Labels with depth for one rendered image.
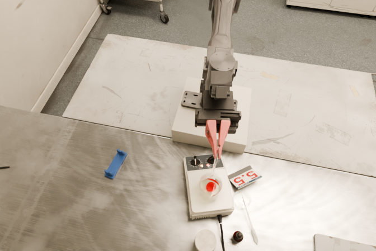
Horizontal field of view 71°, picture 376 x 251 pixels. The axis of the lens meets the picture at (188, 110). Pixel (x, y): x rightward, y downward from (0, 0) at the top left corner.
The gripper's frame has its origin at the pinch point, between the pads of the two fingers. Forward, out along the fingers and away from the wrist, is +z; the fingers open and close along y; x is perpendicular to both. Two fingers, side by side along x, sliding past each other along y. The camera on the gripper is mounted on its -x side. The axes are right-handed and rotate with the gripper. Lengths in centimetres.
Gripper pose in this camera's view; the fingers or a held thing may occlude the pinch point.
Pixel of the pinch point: (217, 154)
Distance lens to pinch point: 57.5
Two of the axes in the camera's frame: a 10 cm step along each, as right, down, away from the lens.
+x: 0.1, 5.1, 8.6
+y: 10.0, 0.4, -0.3
